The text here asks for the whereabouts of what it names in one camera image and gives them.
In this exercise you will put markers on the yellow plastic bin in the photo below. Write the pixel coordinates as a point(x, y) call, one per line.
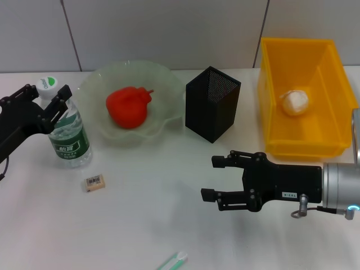
point(281, 62)

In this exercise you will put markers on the small beige eraser with barcode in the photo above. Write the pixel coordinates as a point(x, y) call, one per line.
point(95, 182)

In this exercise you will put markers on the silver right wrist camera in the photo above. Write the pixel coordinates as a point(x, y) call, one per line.
point(356, 135)

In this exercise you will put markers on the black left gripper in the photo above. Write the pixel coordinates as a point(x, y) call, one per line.
point(19, 121)

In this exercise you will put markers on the green utility knife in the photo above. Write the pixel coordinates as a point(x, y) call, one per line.
point(174, 258)

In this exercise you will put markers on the red-orange fruit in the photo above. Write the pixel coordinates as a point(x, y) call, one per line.
point(128, 108)

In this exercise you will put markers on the clear water bottle green label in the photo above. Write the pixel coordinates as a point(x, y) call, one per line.
point(70, 140)

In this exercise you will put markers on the black mesh pen holder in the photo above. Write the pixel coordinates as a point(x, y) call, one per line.
point(211, 112)

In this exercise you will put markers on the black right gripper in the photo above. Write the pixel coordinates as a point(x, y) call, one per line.
point(281, 182)

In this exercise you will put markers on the wavy translucent glass fruit plate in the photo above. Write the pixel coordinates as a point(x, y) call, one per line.
point(92, 84)

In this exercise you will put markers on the white paper ball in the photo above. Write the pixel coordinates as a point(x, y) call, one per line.
point(294, 102)

